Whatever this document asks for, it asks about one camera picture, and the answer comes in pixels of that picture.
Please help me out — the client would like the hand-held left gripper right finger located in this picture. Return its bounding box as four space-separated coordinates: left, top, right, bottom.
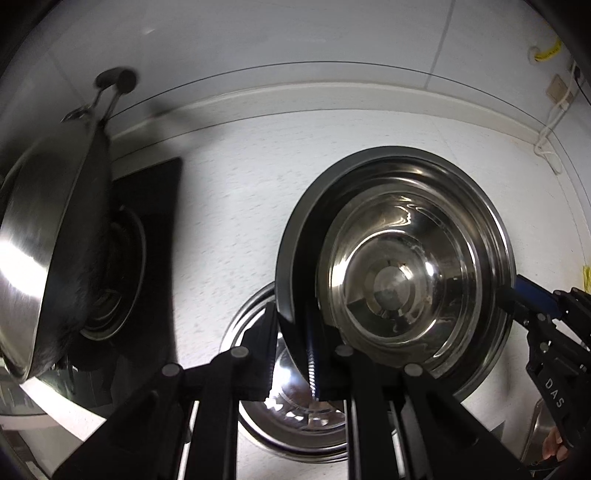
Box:
316 318 532 480

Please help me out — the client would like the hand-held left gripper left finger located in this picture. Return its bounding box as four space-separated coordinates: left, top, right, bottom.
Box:
53 302 279 480

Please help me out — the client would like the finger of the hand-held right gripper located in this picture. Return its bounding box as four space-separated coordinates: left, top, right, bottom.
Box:
496 286 536 329
513 274 562 320

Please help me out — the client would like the large steel bowl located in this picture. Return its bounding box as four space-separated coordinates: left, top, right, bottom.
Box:
219 281 352 463

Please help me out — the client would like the small steel bowl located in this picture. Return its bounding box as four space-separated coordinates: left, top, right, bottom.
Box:
318 202 486 366

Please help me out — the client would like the wide-rim steel bowl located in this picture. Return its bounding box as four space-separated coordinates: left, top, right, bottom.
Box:
274 147 516 402

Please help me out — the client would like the person's right hand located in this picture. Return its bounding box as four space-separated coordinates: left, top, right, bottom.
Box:
542 425 570 462

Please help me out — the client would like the black gas stove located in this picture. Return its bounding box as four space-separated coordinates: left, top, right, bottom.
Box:
34 157 184 402

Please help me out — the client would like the white cable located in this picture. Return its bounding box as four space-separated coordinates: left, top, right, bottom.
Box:
534 90 575 175

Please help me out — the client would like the beige wall socket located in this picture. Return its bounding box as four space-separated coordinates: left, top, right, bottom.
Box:
546 74 571 101

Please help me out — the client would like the black cable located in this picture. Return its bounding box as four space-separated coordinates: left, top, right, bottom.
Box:
571 62 591 104

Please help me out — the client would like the steel wok with handle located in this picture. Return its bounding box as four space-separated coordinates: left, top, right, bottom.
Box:
0 68 137 385

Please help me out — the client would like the yellow cable tag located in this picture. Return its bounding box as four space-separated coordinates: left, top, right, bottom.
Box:
527 41 563 63

